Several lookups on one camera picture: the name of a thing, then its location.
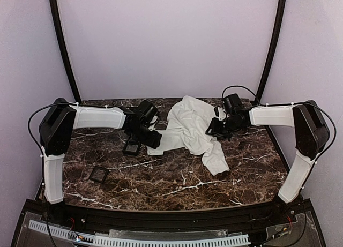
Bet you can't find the white button shirt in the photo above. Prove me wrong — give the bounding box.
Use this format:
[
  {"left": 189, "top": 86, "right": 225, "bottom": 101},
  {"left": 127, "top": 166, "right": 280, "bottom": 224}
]
[{"left": 147, "top": 95, "right": 229, "bottom": 176}]

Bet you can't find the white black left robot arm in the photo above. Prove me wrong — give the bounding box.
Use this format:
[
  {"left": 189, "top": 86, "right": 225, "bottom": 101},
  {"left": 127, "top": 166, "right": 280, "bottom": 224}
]
[{"left": 38, "top": 98, "right": 162, "bottom": 204}]

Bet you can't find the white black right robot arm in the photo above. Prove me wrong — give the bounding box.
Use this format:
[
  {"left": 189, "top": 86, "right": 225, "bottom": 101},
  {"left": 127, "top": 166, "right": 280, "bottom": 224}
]
[{"left": 205, "top": 100, "right": 337, "bottom": 204}]

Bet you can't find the black square box far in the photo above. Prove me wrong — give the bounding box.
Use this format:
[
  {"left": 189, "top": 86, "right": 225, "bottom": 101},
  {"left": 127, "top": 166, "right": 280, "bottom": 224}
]
[{"left": 122, "top": 139, "right": 141, "bottom": 156}]

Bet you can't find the black square box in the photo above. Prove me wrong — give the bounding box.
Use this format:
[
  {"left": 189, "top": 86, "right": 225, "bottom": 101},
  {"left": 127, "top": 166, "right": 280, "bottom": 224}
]
[
  {"left": 89, "top": 166, "right": 109, "bottom": 183},
  {"left": 122, "top": 139, "right": 141, "bottom": 156}
]

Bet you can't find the black square box near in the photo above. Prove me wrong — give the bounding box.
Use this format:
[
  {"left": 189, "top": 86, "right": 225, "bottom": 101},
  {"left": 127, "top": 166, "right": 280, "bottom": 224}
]
[{"left": 89, "top": 166, "right": 109, "bottom": 183}]

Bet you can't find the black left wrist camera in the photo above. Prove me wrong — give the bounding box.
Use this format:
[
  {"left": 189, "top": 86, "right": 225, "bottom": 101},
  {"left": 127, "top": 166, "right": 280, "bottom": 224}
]
[{"left": 138, "top": 100, "right": 158, "bottom": 124}]

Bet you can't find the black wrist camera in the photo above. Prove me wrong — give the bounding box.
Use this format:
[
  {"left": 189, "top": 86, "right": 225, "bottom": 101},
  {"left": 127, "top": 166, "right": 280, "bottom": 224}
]
[
  {"left": 138, "top": 100, "right": 158, "bottom": 124},
  {"left": 221, "top": 93, "right": 245, "bottom": 118}
]

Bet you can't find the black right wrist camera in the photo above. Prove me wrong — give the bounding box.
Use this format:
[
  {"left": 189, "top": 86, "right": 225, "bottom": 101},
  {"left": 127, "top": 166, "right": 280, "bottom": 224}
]
[{"left": 221, "top": 93, "right": 245, "bottom": 118}]

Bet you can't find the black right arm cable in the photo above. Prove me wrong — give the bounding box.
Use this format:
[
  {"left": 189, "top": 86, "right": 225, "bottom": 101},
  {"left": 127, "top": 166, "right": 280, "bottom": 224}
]
[{"left": 221, "top": 85, "right": 337, "bottom": 162}]

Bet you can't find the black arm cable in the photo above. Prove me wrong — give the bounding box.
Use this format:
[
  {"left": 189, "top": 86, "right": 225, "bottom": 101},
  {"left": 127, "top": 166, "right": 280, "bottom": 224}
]
[
  {"left": 28, "top": 102, "right": 73, "bottom": 156},
  {"left": 221, "top": 85, "right": 337, "bottom": 162}
]

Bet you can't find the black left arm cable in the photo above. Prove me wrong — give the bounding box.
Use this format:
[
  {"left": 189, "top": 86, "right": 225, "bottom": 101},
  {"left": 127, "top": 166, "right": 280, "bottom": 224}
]
[{"left": 28, "top": 102, "right": 73, "bottom": 156}]

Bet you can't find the black front table rail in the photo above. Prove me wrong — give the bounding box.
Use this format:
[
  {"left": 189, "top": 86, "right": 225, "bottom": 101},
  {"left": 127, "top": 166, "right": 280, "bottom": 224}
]
[{"left": 53, "top": 198, "right": 295, "bottom": 233}]

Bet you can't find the white slotted cable duct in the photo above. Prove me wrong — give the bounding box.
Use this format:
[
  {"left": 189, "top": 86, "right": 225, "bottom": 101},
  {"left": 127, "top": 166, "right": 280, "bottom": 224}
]
[{"left": 28, "top": 220, "right": 251, "bottom": 247}]

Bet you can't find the black right frame post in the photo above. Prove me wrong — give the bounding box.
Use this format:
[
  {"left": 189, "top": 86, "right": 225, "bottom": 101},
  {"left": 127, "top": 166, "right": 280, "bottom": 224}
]
[{"left": 255, "top": 0, "right": 286, "bottom": 101}]

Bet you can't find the black frame post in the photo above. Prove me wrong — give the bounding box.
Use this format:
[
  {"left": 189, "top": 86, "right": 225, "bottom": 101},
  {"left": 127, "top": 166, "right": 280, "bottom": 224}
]
[
  {"left": 255, "top": 0, "right": 286, "bottom": 101},
  {"left": 49, "top": 0, "right": 81, "bottom": 102}
]

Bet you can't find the black left frame post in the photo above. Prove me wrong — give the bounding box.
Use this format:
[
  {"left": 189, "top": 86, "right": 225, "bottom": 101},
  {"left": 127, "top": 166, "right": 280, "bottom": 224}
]
[{"left": 49, "top": 0, "right": 81, "bottom": 102}]

